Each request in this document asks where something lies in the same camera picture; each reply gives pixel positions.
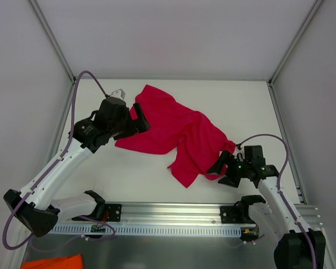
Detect red t-shirt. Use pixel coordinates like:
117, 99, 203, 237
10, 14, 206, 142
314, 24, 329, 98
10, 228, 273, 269
115, 85, 236, 188

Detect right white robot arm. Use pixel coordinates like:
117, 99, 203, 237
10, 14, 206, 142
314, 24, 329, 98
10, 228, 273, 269
207, 145, 326, 268

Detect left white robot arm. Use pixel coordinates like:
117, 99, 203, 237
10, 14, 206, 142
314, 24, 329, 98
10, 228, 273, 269
3, 96, 151, 237

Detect orange folded t-shirt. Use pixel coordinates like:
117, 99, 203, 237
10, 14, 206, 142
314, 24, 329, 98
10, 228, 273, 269
21, 254, 83, 269

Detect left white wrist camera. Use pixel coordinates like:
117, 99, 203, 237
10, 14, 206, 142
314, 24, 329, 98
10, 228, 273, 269
108, 89, 125, 100

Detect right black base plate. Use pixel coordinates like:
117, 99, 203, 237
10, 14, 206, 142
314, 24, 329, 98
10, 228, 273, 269
220, 205, 256, 224

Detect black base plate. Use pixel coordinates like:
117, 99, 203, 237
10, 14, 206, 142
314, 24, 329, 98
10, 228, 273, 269
102, 203, 122, 222
220, 205, 256, 224

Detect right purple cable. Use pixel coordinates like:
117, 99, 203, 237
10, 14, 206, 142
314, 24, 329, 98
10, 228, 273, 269
235, 133, 320, 269

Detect purple cable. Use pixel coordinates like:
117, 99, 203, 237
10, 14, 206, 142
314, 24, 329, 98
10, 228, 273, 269
235, 133, 320, 269
2, 70, 115, 251

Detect aluminium mounting rail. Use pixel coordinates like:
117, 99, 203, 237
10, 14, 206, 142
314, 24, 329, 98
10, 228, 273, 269
52, 202, 324, 225

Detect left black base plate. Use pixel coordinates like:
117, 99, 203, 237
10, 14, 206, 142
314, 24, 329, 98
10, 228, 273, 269
102, 203, 122, 222

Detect slotted grey cable duct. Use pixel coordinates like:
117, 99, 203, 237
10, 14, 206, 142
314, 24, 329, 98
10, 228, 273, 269
50, 223, 241, 238

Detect left aluminium frame post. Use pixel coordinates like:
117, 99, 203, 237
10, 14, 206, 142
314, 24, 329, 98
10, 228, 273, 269
27, 0, 76, 84

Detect aluminium frame post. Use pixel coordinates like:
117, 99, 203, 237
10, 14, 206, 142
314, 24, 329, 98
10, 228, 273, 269
27, 0, 76, 84
268, 0, 325, 85

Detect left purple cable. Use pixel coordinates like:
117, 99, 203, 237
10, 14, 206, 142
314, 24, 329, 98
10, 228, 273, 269
2, 70, 115, 251

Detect right aluminium frame post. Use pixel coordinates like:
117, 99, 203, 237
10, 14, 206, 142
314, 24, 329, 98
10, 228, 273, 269
268, 0, 325, 85

